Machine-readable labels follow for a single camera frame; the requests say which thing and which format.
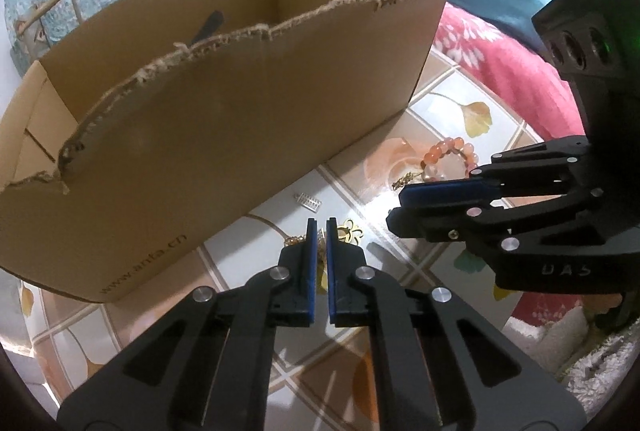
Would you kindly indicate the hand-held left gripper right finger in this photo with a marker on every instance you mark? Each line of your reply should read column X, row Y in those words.
column 331, row 281

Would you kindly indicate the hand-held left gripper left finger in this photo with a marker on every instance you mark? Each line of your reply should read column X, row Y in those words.
column 311, row 281

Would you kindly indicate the white fluffy cloth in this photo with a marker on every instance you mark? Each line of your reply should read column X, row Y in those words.
column 560, row 341

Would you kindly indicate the small silver clasp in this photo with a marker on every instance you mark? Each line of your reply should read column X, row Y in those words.
column 307, row 202

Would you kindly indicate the pink floral blanket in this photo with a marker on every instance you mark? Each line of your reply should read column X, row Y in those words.
column 500, row 61

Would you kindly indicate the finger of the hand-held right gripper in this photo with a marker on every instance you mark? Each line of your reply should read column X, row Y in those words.
column 435, row 221
column 440, row 192

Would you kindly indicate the wooden chair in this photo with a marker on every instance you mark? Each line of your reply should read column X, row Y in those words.
column 50, row 6

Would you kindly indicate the black slender object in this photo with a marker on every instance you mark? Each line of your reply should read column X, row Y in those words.
column 207, row 26

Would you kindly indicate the torn brown cardboard box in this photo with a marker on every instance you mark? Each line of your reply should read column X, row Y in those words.
column 225, row 136

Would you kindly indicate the leaf and tile print table mat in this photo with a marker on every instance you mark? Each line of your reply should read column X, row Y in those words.
column 395, row 261

